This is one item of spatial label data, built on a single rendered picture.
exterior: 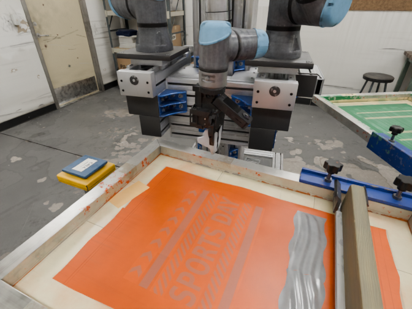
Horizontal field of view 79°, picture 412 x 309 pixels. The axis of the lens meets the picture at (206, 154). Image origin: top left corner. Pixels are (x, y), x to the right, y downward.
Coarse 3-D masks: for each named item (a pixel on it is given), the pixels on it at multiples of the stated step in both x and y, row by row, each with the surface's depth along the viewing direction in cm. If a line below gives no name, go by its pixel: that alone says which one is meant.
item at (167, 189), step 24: (168, 168) 78; (144, 192) 68; (168, 192) 69; (216, 192) 69; (240, 192) 69; (168, 216) 61; (264, 216) 62; (288, 216) 62; (264, 240) 56; (288, 240) 56; (384, 240) 57; (288, 264) 51; (384, 264) 52; (384, 288) 47
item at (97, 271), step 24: (120, 216) 61; (144, 216) 61; (96, 240) 55; (120, 240) 55; (144, 240) 55; (72, 264) 50; (96, 264) 50; (120, 264) 50; (264, 264) 51; (72, 288) 46; (96, 288) 46; (120, 288) 46; (144, 288) 46; (240, 288) 47; (264, 288) 47
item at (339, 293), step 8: (336, 216) 57; (336, 224) 55; (336, 232) 53; (336, 240) 52; (336, 248) 50; (336, 256) 48; (336, 264) 47; (336, 272) 46; (336, 280) 44; (344, 280) 44; (336, 288) 43; (344, 288) 43; (336, 296) 42; (344, 296) 42; (336, 304) 41; (344, 304) 41
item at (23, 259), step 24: (168, 144) 84; (120, 168) 71; (144, 168) 77; (216, 168) 78; (240, 168) 74; (264, 168) 73; (96, 192) 63; (312, 192) 68; (72, 216) 56; (408, 216) 61; (48, 240) 50; (0, 264) 46; (24, 264) 47; (0, 288) 42
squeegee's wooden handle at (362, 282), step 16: (352, 192) 55; (352, 208) 51; (352, 224) 48; (368, 224) 47; (352, 240) 46; (368, 240) 44; (352, 256) 43; (368, 256) 41; (352, 272) 41; (368, 272) 39; (352, 288) 40; (368, 288) 36; (352, 304) 38; (368, 304) 34
